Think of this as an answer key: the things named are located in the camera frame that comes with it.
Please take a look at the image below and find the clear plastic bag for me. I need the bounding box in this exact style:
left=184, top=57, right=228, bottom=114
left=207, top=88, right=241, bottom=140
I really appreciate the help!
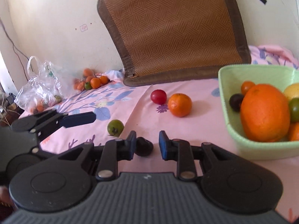
left=14, top=56, right=70, bottom=115

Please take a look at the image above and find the red tomato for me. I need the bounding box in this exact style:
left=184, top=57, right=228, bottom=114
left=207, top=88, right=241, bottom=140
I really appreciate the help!
left=150, top=89, right=168, bottom=105

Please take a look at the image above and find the pink printed bed sheet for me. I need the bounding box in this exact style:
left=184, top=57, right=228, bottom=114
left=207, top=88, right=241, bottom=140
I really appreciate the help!
left=20, top=44, right=299, bottom=224

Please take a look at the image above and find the tangle of cables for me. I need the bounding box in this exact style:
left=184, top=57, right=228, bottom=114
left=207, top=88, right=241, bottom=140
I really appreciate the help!
left=0, top=91, right=20, bottom=124

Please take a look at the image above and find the large yellow lemon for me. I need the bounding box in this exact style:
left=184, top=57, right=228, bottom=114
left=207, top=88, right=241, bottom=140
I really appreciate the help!
left=283, top=83, right=299, bottom=101

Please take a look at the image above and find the dark purple plum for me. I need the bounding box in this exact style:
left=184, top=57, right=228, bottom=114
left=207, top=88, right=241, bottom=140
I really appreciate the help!
left=229, top=94, right=245, bottom=112
left=134, top=137, right=154, bottom=157

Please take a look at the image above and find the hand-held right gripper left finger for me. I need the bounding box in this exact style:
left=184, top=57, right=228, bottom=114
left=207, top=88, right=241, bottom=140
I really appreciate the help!
left=57, top=131, right=137, bottom=181

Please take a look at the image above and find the brown woven mat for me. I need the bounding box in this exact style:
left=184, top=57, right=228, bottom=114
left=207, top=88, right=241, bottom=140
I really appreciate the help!
left=97, top=0, right=252, bottom=87

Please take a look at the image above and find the large orange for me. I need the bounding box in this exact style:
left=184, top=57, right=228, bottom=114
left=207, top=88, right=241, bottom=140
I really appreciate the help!
left=241, top=84, right=291, bottom=143

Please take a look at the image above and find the small orange tangerine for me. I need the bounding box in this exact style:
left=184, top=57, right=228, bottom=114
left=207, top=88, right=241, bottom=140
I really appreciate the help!
left=287, top=122, right=299, bottom=141
left=168, top=93, right=192, bottom=118
left=241, top=81, right=256, bottom=95

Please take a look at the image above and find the light green plastic basin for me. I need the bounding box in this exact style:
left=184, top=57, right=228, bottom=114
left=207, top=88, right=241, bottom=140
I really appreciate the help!
left=218, top=64, right=299, bottom=161

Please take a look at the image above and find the pile of small tangerines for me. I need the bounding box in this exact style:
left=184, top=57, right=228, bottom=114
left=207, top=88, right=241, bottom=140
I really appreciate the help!
left=73, top=68, right=110, bottom=91

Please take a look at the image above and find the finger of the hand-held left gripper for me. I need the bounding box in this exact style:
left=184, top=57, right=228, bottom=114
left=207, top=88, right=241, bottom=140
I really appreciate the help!
left=31, top=146, right=62, bottom=160
left=29, top=109, right=97, bottom=143

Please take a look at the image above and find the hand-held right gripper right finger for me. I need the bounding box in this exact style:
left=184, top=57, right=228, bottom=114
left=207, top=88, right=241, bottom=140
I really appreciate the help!
left=159, top=131, right=236, bottom=181

